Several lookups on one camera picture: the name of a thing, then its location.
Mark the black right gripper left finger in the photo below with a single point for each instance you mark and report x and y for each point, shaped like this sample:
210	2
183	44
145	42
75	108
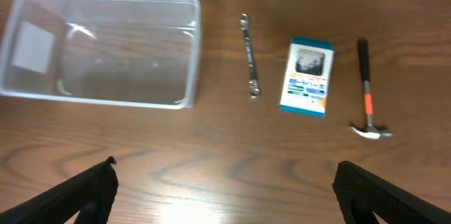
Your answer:
89	196

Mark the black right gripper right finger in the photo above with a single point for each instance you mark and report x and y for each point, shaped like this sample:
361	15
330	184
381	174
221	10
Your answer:
364	198

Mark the small claw hammer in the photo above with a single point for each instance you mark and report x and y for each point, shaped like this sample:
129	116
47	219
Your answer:
369	131

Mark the white and teal box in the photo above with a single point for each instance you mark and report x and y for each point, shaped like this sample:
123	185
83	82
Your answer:
306	78

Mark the silver combination wrench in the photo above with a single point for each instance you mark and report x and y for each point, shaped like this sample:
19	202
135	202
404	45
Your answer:
254	88

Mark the clear plastic container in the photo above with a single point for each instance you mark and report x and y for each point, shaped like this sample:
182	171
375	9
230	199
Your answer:
141	53

